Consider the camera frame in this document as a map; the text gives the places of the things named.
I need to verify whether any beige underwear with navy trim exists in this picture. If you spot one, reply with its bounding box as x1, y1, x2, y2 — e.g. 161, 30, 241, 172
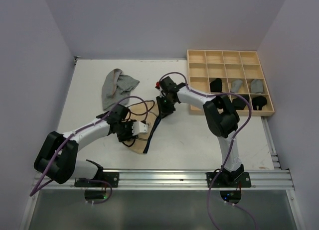
123, 100, 161, 154

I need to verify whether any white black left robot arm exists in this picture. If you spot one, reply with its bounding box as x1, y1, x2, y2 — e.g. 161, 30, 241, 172
34, 105, 133, 187

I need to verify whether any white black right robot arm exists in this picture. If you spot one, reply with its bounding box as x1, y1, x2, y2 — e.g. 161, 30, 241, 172
156, 78, 244, 187

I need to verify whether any grey striped underwear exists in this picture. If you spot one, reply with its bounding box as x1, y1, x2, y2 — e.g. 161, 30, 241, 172
101, 68, 140, 111

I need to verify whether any black rolled sock upper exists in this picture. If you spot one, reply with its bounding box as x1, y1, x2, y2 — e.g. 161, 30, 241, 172
209, 78, 223, 93

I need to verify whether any black rolled sock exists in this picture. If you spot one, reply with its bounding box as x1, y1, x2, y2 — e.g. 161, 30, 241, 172
232, 95, 250, 110
252, 96, 268, 111
209, 78, 223, 93

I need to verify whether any wooden compartment tray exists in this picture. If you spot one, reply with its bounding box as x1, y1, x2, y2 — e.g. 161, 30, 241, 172
187, 49, 275, 116

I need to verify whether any black rolled sock lower middle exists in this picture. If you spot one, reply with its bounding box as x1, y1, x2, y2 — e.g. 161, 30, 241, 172
232, 95, 250, 110

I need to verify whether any grey rolled sock middle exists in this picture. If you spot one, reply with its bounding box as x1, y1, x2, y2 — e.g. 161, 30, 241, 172
230, 79, 243, 93

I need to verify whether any grey rolled sock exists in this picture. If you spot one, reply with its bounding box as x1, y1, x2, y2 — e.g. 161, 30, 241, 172
250, 79, 264, 94
230, 79, 243, 93

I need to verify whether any grey rolled sock right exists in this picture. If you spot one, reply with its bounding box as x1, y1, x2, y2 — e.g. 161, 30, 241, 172
250, 79, 264, 94

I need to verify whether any black rolled sock lower right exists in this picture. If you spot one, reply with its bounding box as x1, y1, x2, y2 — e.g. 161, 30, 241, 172
252, 96, 268, 111

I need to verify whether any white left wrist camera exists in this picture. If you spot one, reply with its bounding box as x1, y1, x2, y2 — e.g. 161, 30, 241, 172
132, 121, 149, 135

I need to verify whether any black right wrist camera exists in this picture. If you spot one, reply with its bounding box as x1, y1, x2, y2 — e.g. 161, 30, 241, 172
159, 76, 177, 94

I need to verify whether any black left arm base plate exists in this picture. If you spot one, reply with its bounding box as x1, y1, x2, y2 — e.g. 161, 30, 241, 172
74, 172, 120, 188

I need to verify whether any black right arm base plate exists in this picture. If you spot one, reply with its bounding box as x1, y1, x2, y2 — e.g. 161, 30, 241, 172
212, 172, 252, 188

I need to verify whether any aluminium frame rail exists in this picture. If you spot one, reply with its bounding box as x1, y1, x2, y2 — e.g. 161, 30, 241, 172
32, 168, 296, 191

